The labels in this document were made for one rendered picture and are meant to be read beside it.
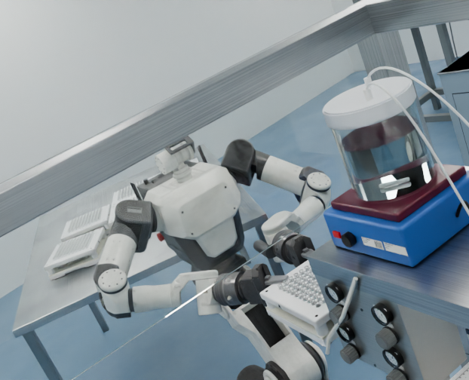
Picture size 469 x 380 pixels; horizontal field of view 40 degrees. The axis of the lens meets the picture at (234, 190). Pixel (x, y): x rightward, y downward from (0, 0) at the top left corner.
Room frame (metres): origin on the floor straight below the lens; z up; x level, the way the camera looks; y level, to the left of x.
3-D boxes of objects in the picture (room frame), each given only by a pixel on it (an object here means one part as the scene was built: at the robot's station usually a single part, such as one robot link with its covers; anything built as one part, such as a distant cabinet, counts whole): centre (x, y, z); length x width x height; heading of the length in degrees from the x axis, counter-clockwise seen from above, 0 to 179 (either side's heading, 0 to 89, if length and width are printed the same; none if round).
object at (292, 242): (1.61, -0.10, 1.03); 0.12 x 0.10 x 0.13; 15
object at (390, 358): (0.93, -0.14, 1.11); 0.04 x 0.01 x 0.04; 25
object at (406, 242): (1.02, -0.26, 1.32); 0.21 x 0.20 x 0.09; 115
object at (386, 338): (0.92, -0.14, 1.16); 0.03 x 0.02 x 0.04; 25
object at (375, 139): (1.02, -0.26, 1.46); 0.15 x 0.15 x 0.19
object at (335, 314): (1.03, -0.09, 1.17); 0.03 x 0.02 x 0.04; 25
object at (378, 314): (0.92, -0.15, 1.20); 0.04 x 0.01 x 0.04; 25
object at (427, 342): (1.00, -0.17, 1.14); 0.22 x 0.11 x 0.20; 25
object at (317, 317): (1.39, -0.12, 1.03); 0.25 x 0.24 x 0.02; 113
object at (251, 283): (1.52, 0.06, 1.03); 0.12 x 0.10 x 0.13; 55
